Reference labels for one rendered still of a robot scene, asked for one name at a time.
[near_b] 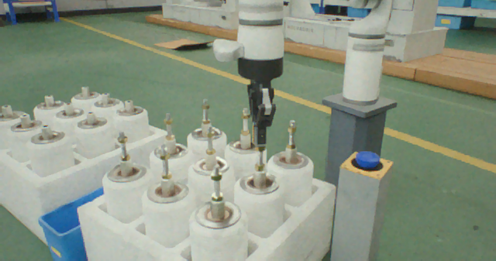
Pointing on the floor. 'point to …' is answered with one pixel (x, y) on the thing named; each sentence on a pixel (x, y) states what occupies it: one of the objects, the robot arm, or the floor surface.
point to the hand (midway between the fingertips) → (260, 134)
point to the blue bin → (67, 229)
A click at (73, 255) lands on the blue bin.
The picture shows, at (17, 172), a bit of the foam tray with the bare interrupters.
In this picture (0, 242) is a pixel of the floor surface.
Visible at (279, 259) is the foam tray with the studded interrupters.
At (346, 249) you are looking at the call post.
